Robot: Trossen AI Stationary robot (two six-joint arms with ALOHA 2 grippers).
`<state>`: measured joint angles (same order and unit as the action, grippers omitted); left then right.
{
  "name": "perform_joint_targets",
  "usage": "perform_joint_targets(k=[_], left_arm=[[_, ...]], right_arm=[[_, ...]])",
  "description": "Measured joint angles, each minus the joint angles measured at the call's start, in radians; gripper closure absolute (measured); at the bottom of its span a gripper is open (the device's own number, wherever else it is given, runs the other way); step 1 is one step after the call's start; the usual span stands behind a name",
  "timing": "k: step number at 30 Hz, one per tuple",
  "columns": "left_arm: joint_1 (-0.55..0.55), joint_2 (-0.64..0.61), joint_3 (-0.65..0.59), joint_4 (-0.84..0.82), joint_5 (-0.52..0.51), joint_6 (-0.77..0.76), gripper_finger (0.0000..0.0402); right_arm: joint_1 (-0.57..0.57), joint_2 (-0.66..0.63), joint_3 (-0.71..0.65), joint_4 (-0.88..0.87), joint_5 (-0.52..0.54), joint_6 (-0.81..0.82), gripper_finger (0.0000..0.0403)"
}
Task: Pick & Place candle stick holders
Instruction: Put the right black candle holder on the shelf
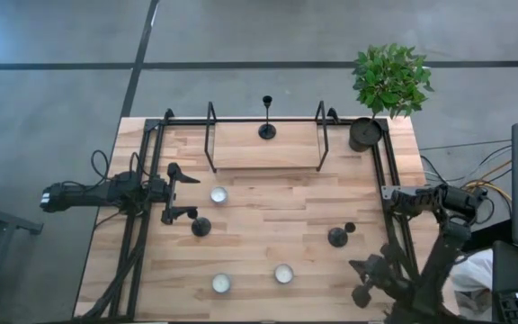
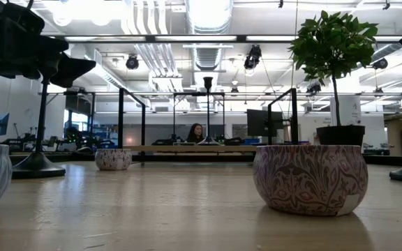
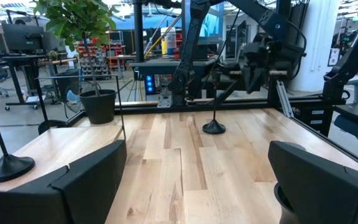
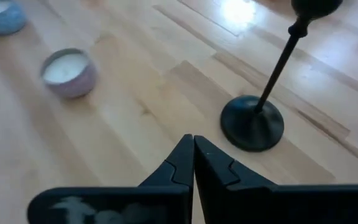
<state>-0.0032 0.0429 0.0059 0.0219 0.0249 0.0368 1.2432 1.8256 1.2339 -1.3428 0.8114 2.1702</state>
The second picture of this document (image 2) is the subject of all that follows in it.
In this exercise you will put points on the black computer monitor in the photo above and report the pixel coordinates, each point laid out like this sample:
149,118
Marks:
260,122

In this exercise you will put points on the tall black candlestick holder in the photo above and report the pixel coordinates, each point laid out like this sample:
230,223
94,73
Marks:
208,83

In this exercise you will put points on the green potted plant black pot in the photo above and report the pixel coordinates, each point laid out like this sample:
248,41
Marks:
340,136

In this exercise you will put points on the black ceiling spotlight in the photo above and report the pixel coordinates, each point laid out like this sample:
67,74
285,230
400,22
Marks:
132,62
313,88
380,63
252,57

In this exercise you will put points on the silver ventilation duct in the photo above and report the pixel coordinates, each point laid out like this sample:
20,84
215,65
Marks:
208,14

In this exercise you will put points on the blue lit monitor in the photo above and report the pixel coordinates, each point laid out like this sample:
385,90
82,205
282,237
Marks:
1,125

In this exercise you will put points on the blue storage bin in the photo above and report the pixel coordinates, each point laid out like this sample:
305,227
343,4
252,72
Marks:
252,141

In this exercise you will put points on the purple candle tin white sticker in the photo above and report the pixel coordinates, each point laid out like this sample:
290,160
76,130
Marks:
309,181

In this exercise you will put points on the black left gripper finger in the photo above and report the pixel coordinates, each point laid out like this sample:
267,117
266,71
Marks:
70,68
44,47

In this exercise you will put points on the person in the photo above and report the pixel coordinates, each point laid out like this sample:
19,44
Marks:
195,134

